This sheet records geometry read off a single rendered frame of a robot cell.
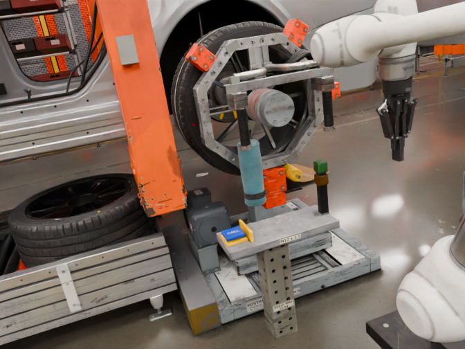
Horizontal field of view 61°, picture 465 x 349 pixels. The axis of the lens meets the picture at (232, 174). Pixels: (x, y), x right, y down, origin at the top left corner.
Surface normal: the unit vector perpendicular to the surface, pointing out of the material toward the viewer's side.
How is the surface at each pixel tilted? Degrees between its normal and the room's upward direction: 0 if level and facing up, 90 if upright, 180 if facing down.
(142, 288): 90
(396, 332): 0
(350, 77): 90
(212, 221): 90
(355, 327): 0
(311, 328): 0
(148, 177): 90
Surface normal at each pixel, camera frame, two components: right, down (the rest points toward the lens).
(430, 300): -0.62, -0.20
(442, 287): -0.87, 0.15
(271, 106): 0.32, 0.27
